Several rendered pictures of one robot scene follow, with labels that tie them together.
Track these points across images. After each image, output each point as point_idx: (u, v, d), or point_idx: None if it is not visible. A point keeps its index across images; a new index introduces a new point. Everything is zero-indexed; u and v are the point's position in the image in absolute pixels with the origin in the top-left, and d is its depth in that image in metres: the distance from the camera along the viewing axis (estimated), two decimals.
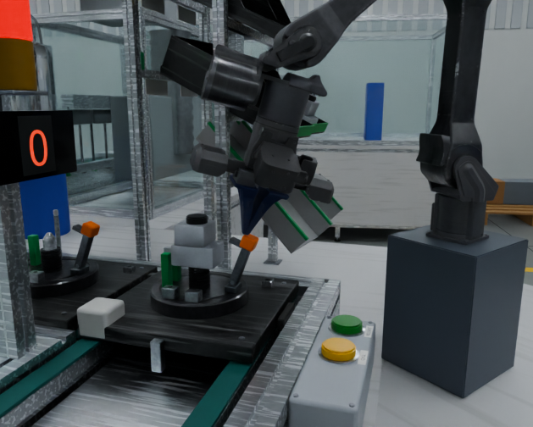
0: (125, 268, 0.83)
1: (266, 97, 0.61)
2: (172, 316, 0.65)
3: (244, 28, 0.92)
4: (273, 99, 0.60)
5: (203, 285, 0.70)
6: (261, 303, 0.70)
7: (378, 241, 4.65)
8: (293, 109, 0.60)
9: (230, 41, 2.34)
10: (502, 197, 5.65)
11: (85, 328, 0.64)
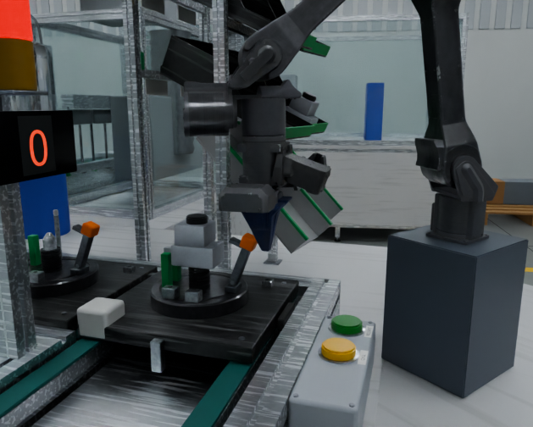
0: (125, 268, 0.83)
1: (244, 115, 0.62)
2: (172, 316, 0.65)
3: (244, 28, 0.92)
4: (251, 115, 0.61)
5: (203, 285, 0.70)
6: (261, 303, 0.70)
7: (378, 241, 4.65)
8: (273, 119, 0.61)
9: (230, 41, 2.34)
10: (502, 197, 5.65)
11: (85, 328, 0.64)
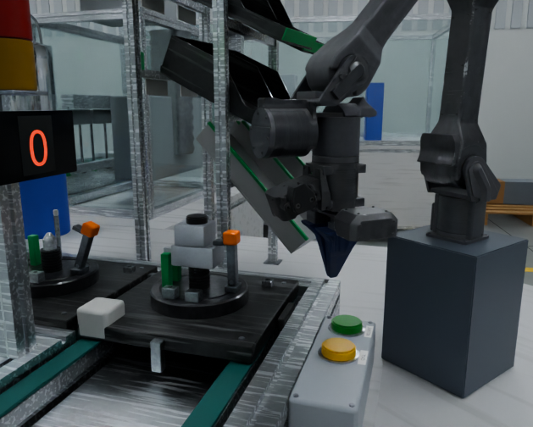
0: (125, 268, 0.83)
1: (322, 135, 0.57)
2: (172, 316, 0.65)
3: (244, 28, 0.92)
4: (332, 135, 0.57)
5: (203, 285, 0.70)
6: (261, 303, 0.70)
7: (378, 241, 4.65)
8: (354, 139, 0.58)
9: (230, 41, 2.34)
10: (502, 197, 5.65)
11: (85, 328, 0.64)
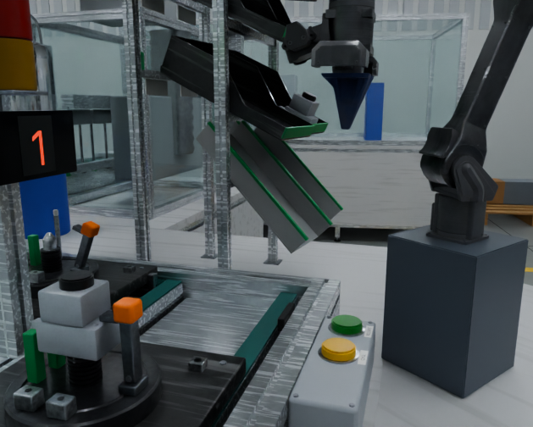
0: (125, 268, 0.83)
1: None
2: None
3: (244, 28, 0.92)
4: None
5: (89, 381, 0.46)
6: (177, 408, 0.46)
7: (378, 241, 4.65)
8: None
9: (230, 41, 2.34)
10: (502, 197, 5.65)
11: None
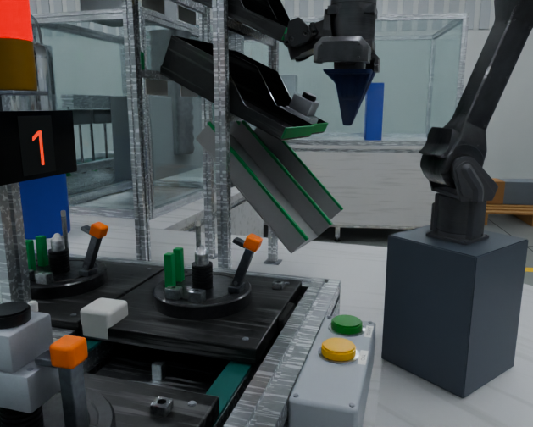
0: (274, 285, 0.75)
1: None
2: None
3: (244, 28, 0.92)
4: None
5: None
6: None
7: (378, 241, 4.65)
8: None
9: (230, 41, 2.34)
10: (502, 197, 5.65)
11: None
